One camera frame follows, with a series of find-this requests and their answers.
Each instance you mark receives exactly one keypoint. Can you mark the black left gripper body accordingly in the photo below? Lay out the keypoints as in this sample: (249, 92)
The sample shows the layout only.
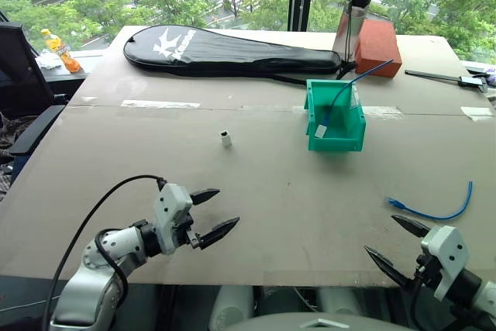
(188, 231)

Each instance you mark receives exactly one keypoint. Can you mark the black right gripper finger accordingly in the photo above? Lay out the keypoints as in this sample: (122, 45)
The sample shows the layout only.
(389, 267)
(412, 226)

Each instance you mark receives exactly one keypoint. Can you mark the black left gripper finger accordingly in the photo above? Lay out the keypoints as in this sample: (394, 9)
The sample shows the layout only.
(221, 230)
(205, 195)

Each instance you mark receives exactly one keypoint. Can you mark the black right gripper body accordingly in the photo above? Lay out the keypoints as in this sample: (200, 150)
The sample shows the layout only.
(428, 269)

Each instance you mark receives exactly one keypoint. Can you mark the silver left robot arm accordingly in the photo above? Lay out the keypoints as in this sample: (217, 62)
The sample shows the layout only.
(97, 288)

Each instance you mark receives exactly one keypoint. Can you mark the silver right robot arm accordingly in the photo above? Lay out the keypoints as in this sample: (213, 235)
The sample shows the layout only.
(482, 296)

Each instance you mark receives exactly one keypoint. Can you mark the small white adapter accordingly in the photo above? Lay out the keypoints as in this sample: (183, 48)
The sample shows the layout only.
(225, 138)

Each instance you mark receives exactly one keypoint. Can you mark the white rounded shape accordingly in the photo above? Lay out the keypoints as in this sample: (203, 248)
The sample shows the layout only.
(341, 302)
(232, 307)

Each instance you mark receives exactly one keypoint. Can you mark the long clear tape strip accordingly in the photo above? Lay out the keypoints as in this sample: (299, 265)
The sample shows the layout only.
(160, 104)

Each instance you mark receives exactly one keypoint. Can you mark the green plastic bin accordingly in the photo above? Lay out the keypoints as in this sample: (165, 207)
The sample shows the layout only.
(333, 141)

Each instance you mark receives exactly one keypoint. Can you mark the short clear tape strip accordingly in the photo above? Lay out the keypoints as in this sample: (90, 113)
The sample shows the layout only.
(383, 112)
(477, 113)

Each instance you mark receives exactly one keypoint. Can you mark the black racket cover bag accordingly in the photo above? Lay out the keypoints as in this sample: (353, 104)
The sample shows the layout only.
(232, 54)

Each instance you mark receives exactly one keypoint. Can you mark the black digital caliper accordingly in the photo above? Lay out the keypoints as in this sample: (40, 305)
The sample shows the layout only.
(465, 80)

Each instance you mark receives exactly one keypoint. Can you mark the purple object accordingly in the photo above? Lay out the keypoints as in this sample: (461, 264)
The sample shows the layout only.
(491, 75)

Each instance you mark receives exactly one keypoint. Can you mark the red brick block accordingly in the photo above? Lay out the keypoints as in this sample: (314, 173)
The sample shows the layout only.
(376, 46)

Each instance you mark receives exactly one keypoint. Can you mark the orange drink bottle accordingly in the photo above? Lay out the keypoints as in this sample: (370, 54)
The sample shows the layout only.
(62, 52)

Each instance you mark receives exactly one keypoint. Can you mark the crumpled white paper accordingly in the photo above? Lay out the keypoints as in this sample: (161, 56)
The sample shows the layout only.
(48, 60)

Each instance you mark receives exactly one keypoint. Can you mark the clear bottle with black cap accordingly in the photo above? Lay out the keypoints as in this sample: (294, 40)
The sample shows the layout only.
(348, 28)

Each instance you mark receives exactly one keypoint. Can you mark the black office chair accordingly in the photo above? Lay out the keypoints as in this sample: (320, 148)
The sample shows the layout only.
(19, 87)

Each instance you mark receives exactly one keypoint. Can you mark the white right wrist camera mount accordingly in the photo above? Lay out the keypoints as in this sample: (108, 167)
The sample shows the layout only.
(449, 253)

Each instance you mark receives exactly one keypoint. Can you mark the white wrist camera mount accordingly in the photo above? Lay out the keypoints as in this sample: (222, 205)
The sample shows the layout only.
(449, 253)
(170, 211)

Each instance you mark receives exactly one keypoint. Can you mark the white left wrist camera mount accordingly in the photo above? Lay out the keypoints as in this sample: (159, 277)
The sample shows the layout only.
(170, 211)

